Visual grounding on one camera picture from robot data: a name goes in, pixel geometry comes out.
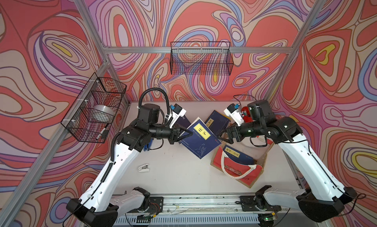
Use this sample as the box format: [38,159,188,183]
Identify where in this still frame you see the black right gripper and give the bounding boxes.
[215,120,264,145]

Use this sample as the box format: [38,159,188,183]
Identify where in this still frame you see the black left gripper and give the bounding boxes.
[148,122,192,145]

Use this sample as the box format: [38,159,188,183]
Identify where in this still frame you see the red beige canvas tote bag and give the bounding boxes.
[211,136,275,188]

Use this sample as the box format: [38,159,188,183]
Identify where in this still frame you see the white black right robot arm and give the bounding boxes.
[223,100,357,223]

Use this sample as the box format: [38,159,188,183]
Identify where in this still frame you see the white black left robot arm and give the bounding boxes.
[66,103,186,227]

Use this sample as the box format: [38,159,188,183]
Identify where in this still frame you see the red pen holder cup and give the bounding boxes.
[241,106,253,123]

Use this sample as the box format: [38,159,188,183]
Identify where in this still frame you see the small white stapler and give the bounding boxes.
[137,164,150,173]

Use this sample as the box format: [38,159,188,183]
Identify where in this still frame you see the grey tape roll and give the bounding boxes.
[89,105,115,123]

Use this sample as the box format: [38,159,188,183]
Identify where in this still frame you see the white marker in basket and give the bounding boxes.
[96,128,109,140]

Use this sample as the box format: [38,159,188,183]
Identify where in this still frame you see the green circuit board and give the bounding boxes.
[136,215,155,223]

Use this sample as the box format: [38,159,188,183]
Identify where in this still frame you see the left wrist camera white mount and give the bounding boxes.
[167,104,187,129]

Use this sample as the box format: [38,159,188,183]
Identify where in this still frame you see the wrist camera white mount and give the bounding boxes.
[224,103,244,126]
[167,104,187,129]

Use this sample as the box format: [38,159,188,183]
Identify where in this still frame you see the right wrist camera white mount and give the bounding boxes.
[224,103,244,126]

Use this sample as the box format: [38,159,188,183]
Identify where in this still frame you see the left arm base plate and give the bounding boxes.
[136,197,164,214]

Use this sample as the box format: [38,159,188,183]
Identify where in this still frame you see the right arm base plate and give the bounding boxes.
[240,196,282,212]

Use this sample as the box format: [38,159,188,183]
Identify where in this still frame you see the black wire basket back wall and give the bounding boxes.
[170,40,234,76]

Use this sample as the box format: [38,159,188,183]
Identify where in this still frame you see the black wire basket wall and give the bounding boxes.
[170,40,234,76]
[61,73,127,143]

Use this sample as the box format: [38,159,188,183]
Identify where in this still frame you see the black wire basket left wall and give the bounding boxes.
[61,73,127,143]

